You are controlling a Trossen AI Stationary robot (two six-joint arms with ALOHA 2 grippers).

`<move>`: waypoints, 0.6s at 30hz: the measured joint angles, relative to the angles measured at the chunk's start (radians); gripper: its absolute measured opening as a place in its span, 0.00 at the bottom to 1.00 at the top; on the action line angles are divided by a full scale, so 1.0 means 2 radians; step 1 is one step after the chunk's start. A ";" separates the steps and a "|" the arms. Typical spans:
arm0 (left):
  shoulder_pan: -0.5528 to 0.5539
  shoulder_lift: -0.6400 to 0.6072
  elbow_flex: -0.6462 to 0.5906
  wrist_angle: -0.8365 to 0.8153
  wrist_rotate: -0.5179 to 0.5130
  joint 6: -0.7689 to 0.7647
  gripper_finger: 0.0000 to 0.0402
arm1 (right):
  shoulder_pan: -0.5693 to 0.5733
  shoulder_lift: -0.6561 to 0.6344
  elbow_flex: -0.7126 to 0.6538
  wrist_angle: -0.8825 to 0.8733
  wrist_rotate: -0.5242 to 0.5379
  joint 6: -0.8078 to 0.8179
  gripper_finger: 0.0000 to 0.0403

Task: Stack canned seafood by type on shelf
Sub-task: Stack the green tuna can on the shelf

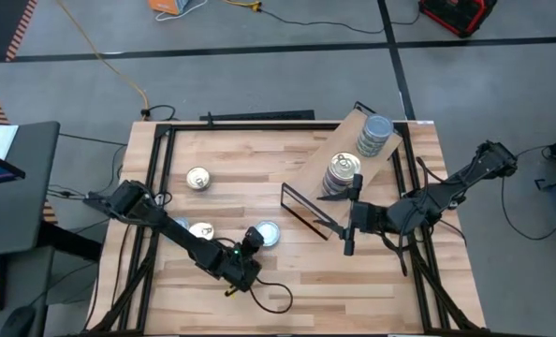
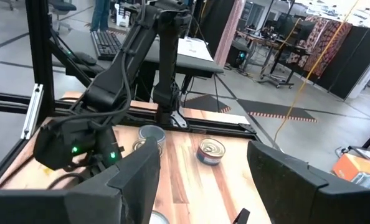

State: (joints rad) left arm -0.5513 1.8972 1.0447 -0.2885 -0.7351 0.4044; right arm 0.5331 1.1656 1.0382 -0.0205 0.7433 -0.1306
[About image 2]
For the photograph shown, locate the rolling table black legs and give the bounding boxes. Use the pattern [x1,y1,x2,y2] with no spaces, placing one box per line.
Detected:
[235,29,314,90]

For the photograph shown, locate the black computer tower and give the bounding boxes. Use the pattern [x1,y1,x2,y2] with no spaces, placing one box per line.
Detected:
[226,40,252,68]

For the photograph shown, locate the orange box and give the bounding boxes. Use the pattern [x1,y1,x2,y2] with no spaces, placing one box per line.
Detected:
[331,152,370,190]

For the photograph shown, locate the reddish patterned panel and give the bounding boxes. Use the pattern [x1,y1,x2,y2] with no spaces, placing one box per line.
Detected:
[213,0,247,68]

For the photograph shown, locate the black partition panel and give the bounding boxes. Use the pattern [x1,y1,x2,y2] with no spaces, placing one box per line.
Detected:
[315,26,370,101]

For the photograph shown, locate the black computer monitor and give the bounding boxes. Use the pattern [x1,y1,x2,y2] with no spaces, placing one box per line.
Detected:
[277,13,317,45]

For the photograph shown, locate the silver arm base bracket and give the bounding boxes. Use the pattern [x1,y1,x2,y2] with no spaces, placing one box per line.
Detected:
[168,110,189,129]

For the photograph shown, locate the black office chair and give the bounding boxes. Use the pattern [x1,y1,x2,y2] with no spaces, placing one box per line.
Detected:
[47,0,77,32]

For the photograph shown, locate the yellow hanging cable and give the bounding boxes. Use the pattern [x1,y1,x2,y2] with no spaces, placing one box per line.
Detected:
[271,0,361,147]

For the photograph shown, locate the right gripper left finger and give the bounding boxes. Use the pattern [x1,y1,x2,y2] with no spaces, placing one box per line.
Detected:
[0,136,161,224]

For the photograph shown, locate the black mat orange striped edge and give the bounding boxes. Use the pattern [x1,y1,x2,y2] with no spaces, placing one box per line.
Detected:
[237,98,319,124]
[183,93,233,114]

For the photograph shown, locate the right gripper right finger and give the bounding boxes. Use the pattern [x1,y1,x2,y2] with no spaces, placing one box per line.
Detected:
[246,139,370,224]

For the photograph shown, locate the grey flat floor device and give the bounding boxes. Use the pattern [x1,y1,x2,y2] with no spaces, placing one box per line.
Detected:
[335,145,370,157]

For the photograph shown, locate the silver bracket plate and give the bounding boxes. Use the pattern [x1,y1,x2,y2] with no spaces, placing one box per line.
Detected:
[20,83,45,140]

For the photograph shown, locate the black computer mouse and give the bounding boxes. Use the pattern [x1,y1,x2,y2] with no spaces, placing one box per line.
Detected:
[73,51,98,67]

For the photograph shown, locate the red patterned tapestry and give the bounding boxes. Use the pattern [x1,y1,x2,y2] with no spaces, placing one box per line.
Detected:
[285,14,354,78]

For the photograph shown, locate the grey desk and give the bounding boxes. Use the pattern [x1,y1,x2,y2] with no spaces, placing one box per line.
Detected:
[64,29,225,79]

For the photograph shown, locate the black keyboard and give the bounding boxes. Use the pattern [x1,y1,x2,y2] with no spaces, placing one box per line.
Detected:
[90,29,124,62]

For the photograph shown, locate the white paper sheet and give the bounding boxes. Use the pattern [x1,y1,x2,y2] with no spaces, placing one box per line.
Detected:
[176,36,216,63]

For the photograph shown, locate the person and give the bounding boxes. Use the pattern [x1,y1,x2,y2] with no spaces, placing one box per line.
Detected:
[89,0,111,32]

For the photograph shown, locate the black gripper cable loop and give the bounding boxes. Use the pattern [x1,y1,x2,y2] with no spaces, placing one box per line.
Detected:
[45,172,87,191]

